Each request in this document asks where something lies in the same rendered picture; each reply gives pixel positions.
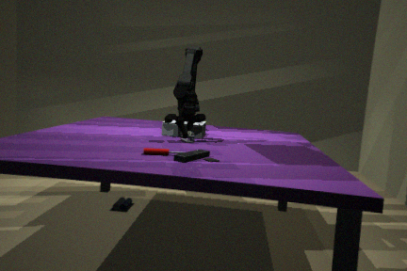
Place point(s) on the black cylindrical battery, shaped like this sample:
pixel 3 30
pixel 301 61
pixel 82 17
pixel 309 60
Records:
pixel 187 134

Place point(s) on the red-handled screwdriver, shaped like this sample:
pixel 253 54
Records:
pixel 159 151

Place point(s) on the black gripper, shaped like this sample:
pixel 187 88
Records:
pixel 180 120

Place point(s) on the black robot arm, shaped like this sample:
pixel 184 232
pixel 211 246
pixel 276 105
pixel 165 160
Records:
pixel 184 90

